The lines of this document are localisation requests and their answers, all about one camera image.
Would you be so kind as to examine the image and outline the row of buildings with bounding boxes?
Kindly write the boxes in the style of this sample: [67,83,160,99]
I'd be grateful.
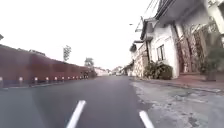
[93,65,134,77]

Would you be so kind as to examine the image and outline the tree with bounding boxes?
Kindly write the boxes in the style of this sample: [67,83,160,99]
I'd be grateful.
[84,57,95,69]
[62,45,72,63]

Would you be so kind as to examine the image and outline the grey asphalt road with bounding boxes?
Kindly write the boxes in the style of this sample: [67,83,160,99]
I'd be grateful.
[0,75,224,128]

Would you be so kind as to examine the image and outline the green bush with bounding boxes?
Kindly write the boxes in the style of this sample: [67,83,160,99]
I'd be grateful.
[143,60,174,81]

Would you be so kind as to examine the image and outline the robot's own part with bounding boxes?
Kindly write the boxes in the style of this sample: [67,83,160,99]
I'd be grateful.
[65,99,87,128]
[138,110,155,128]

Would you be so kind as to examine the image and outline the white building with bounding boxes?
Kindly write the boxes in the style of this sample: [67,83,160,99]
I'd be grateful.
[129,0,224,80]

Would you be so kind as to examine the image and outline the row of bollards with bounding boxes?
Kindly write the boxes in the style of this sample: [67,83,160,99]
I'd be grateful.
[0,74,90,88]

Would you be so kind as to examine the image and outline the potted plant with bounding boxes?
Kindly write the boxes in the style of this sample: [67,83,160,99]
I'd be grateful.
[199,46,224,82]

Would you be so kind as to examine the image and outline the overhead wires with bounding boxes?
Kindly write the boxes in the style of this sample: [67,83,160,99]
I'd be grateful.
[134,0,174,33]

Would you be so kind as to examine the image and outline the red brick wall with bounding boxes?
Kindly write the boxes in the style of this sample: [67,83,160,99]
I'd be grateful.
[0,44,97,85]

